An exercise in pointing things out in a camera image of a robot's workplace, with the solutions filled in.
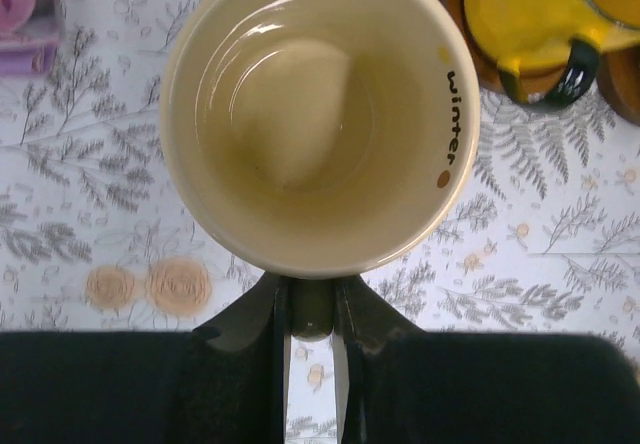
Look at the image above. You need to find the brown wooden coaster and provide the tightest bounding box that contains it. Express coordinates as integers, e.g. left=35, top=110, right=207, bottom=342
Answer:
left=596, top=46, right=640, bottom=126
left=439, top=0, right=564, bottom=94

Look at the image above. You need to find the pink folded cloth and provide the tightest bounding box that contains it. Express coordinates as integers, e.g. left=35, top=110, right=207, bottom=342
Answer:
left=1, top=0, right=64, bottom=77

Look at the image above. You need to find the yellow glass mug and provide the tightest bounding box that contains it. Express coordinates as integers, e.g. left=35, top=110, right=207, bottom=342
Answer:
left=464, top=0, right=639, bottom=113

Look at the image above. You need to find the brown wooden coaster left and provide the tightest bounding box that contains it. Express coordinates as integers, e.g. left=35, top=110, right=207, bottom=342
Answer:
left=439, top=0, right=564, bottom=94

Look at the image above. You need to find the cream ceramic mug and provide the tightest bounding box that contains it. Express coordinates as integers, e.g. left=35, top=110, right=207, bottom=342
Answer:
left=158, top=0, right=481, bottom=341

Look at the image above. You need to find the brown wooden coaster middle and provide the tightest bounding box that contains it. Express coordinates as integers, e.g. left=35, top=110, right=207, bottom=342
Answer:
left=596, top=46, right=640, bottom=126

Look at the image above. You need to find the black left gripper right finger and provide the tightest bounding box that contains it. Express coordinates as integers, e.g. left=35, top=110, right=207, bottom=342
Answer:
left=334, top=276, right=639, bottom=443

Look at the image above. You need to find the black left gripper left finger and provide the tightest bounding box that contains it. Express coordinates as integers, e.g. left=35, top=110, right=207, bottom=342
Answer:
left=1, top=273, right=289, bottom=443

